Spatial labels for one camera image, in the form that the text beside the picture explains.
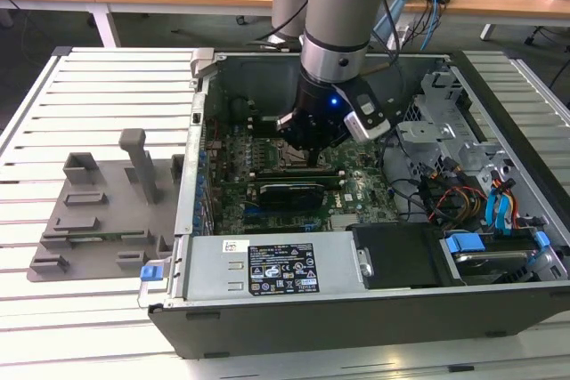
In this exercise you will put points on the green motherboard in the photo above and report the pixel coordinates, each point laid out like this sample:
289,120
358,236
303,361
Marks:
369,184

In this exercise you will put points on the blue case latch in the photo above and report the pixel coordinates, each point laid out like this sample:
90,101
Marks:
149,274

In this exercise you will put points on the small grey wrist camera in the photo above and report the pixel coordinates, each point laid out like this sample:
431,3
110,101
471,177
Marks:
283,123

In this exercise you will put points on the black plastic drive cover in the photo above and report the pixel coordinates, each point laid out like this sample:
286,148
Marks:
401,260

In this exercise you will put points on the black graphics card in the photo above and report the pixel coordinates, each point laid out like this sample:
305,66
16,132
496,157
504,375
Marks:
289,196

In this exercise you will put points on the silver metal drive cage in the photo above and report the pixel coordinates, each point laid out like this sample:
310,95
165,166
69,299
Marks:
423,131

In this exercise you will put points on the silver chipset heat sink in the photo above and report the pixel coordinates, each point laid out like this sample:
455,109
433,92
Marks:
345,222

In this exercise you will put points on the green RAM stick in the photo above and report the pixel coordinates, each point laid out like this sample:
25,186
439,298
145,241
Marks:
98,237

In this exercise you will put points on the black open PC case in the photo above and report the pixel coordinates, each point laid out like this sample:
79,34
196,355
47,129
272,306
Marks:
356,326

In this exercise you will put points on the grey parts rack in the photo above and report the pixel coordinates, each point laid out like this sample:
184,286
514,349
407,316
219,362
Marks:
124,215

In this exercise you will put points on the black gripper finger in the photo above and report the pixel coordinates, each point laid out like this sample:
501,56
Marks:
331,139
298,135

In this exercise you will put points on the hard disk in blue carrier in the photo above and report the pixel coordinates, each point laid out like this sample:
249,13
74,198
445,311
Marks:
463,244

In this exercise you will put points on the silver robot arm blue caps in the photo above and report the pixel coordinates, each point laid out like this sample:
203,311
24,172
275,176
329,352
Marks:
343,10

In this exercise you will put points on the silver power supply unit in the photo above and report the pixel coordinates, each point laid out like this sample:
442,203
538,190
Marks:
209,264

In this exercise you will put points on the white power strip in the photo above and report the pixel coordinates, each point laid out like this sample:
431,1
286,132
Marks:
403,37

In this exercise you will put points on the office chair base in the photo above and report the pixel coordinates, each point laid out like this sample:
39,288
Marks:
541,33

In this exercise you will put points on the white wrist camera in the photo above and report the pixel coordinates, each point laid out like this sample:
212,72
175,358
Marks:
369,131

